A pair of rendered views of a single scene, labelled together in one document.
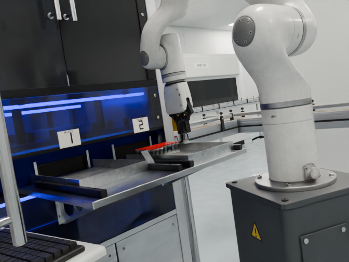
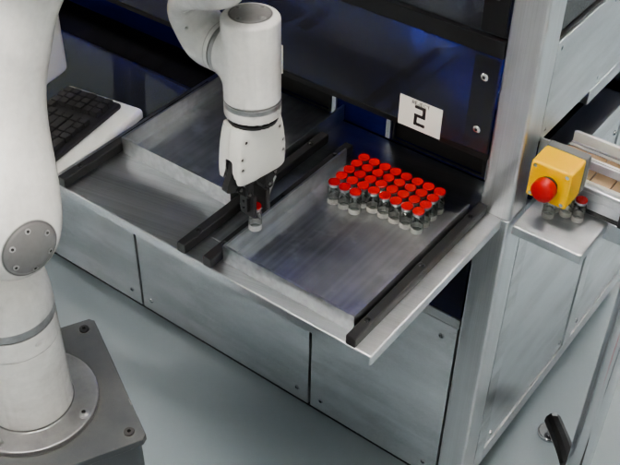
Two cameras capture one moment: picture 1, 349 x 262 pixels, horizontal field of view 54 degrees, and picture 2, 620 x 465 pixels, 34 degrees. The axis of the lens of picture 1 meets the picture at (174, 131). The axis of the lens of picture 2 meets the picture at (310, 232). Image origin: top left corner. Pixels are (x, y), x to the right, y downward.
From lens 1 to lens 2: 187 cm
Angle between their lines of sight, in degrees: 80
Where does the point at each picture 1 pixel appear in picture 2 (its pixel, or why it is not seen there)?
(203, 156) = (258, 274)
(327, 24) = not seen: outside the picture
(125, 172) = (188, 179)
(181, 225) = (463, 356)
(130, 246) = not seen: hidden behind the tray
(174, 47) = (224, 53)
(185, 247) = (458, 394)
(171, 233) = (433, 345)
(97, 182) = (145, 158)
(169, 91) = not seen: hidden behind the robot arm
